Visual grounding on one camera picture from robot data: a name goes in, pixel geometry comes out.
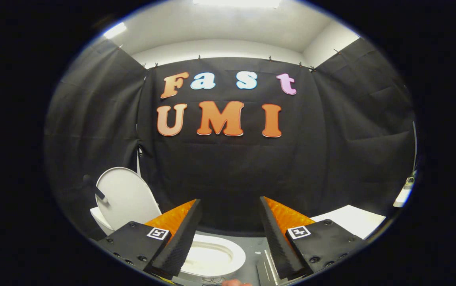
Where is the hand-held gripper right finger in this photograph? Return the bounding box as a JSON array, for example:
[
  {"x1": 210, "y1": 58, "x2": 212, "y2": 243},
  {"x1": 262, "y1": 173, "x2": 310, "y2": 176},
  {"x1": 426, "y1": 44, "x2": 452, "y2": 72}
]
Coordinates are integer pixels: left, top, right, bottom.
[{"x1": 259, "y1": 196, "x2": 367, "y2": 280}]

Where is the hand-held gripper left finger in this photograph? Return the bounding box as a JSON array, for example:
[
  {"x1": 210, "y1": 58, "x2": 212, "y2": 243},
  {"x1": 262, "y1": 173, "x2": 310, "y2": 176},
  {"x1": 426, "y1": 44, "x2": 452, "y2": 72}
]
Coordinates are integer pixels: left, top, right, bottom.
[{"x1": 97, "y1": 199, "x2": 203, "y2": 280}]

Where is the white toilet lid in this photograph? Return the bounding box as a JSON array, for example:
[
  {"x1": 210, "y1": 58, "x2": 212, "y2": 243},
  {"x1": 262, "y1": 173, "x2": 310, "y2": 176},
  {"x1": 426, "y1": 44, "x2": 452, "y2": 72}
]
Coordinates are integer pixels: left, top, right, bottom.
[{"x1": 95, "y1": 167, "x2": 162, "y2": 231}]

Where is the black lid handle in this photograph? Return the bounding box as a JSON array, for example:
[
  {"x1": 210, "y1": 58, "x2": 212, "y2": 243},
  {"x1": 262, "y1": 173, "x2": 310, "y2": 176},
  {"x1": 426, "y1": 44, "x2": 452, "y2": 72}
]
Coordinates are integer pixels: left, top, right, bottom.
[{"x1": 83, "y1": 174, "x2": 106, "y2": 200}]

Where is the white drawer cabinet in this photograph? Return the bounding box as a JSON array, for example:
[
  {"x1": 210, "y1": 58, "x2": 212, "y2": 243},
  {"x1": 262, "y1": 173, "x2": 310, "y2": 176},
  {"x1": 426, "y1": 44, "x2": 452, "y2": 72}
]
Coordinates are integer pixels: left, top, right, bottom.
[{"x1": 257, "y1": 205, "x2": 386, "y2": 286}]

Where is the black backdrop cloth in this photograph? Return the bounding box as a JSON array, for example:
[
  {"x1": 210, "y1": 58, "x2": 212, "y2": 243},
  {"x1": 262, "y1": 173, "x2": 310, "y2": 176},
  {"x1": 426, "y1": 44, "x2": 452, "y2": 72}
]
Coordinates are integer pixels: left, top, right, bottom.
[{"x1": 43, "y1": 38, "x2": 416, "y2": 239}]

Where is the small ceiling light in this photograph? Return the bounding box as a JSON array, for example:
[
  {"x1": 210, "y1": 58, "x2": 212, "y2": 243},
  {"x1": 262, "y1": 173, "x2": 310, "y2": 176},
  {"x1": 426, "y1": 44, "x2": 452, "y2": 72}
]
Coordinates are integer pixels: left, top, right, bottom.
[{"x1": 103, "y1": 22, "x2": 127, "y2": 39}]

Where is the large ceiling light panel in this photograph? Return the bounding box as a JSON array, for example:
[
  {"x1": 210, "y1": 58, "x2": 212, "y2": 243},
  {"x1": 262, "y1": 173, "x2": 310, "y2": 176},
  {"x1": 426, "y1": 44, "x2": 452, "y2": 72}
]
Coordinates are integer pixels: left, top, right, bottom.
[{"x1": 193, "y1": 0, "x2": 282, "y2": 9}]

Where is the white wall shelf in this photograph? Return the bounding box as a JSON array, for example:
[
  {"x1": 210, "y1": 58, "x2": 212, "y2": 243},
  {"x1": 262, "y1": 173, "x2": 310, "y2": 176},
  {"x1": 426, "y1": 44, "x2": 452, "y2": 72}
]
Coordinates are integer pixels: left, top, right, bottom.
[{"x1": 393, "y1": 187, "x2": 412, "y2": 208}]

